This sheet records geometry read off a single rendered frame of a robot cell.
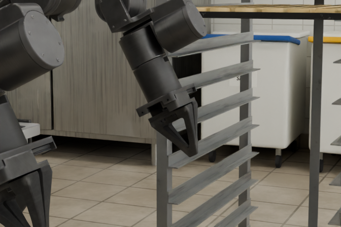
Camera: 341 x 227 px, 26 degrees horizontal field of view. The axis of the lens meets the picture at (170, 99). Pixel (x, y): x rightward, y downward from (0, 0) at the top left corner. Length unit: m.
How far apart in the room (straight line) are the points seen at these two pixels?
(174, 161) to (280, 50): 2.41
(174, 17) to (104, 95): 3.24
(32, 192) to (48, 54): 0.13
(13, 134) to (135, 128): 3.54
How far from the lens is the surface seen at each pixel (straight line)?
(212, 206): 2.11
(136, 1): 1.11
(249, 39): 2.31
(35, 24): 0.69
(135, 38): 1.09
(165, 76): 1.09
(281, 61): 4.17
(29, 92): 4.56
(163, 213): 1.83
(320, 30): 2.28
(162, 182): 1.81
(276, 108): 4.21
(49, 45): 0.69
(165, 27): 1.07
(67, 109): 4.44
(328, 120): 4.14
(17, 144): 0.71
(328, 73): 4.11
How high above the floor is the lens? 1.01
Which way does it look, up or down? 8 degrees down
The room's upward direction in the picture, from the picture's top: straight up
